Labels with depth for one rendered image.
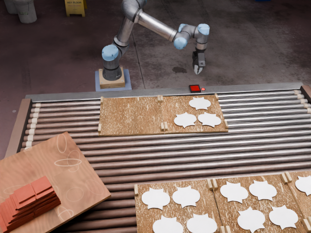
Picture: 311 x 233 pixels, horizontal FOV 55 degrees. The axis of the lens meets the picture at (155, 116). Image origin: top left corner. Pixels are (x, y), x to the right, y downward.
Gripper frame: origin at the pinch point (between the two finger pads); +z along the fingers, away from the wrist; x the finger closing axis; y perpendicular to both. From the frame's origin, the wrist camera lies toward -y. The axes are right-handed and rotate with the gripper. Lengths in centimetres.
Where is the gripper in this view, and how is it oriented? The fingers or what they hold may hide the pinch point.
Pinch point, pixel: (197, 73)
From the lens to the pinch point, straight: 216.8
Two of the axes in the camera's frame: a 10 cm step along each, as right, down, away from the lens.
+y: -1.2, -6.9, 7.1
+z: -0.3, 7.2, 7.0
